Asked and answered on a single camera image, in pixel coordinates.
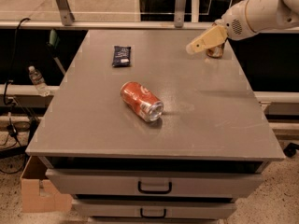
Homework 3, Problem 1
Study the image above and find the upper grey drawer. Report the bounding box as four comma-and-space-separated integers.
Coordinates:
46, 169, 263, 198

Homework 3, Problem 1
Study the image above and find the clear plastic water bottle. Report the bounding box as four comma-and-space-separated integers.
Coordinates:
28, 66, 50, 97

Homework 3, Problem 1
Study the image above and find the orange soda can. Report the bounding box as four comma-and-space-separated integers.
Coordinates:
206, 23, 227, 59

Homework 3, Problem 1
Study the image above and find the brown cardboard box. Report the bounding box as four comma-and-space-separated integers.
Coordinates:
21, 157, 72, 213

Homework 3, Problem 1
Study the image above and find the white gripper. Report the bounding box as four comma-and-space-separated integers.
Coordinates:
186, 0, 257, 54

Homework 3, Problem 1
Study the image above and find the black cable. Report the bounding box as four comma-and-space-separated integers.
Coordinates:
0, 17, 40, 175

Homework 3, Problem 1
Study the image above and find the grey drawer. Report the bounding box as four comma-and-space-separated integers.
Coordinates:
46, 169, 263, 198
72, 200, 236, 219

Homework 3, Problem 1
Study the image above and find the grey drawer cabinet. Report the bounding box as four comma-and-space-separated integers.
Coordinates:
27, 30, 284, 224

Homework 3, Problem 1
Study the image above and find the green handled tool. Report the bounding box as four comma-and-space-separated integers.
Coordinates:
47, 29, 66, 75

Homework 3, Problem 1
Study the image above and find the red cola can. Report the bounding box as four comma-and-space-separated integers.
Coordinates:
121, 82, 164, 122

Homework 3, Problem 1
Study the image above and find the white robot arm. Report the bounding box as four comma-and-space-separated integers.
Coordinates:
186, 0, 299, 54

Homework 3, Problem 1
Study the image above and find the left metal railing bracket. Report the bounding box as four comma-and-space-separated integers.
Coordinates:
55, 0, 75, 26

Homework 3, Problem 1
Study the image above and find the metal railing bracket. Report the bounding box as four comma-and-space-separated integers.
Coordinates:
174, 0, 186, 28
55, 0, 75, 26

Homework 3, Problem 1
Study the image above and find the dark blue snack packet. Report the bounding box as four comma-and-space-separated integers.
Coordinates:
112, 46, 131, 67

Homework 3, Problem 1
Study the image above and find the middle metal railing bracket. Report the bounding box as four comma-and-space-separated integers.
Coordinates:
174, 0, 186, 28

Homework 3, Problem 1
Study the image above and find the lower grey drawer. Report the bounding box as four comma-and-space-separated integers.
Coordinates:
72, 200, 236, 219

